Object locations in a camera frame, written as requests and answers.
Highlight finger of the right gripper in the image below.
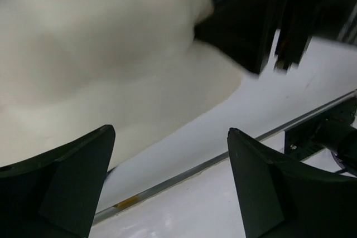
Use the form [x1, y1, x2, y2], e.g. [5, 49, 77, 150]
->
[194, 0, 277, 75]

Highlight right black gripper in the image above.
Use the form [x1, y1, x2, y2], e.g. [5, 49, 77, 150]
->
[247, 0, 356, 71]

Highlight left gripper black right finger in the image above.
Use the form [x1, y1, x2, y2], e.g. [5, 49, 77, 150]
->
[227, 128, 356, 237]

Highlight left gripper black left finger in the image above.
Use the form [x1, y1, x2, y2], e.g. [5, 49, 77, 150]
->
[1, 125, 115, 237]

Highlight cream pillow with bear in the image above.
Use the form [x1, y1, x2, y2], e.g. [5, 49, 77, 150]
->
[1, 0, 243, 167]

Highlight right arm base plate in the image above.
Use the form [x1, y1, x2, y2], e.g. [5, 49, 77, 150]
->
[284, 110, 356, 161]

